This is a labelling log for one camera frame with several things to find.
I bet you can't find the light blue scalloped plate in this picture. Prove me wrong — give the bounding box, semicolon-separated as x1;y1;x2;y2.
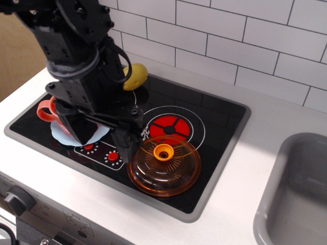
50;121;110;146

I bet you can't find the right red stove knob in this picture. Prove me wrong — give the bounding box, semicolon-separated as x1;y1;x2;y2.
108;152;119;162

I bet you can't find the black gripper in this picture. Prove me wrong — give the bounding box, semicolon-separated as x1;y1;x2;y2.
45;38;143;163

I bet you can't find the yellow potato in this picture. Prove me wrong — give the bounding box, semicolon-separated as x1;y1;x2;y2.
123;63;148;91

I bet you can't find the black cable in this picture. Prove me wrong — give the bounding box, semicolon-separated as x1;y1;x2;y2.
103;35;133;84

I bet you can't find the red plastic cup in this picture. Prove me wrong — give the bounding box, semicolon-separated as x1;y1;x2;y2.
36;96;71;136

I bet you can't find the black toy stove top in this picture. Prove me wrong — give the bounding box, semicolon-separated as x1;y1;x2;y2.
5;76;250;223

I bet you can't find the left red stove knob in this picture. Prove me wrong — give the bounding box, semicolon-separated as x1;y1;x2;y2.
83;143;95;151

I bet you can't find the grey oven knob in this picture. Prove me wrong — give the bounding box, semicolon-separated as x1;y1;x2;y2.
4;186;36;216

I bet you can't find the red stove knob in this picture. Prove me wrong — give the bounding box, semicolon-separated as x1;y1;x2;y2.
83;143;95;151
108;152;119;162

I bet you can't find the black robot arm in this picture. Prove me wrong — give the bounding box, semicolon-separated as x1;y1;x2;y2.
1;1;143;163

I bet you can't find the grey sink basin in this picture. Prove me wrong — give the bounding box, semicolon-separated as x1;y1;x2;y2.
253;133;326;244

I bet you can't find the orange transparent pot lid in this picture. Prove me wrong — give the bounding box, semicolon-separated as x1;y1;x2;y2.
127;135;202;197

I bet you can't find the wooden side panel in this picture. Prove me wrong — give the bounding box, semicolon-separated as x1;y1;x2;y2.
1;13;46;101

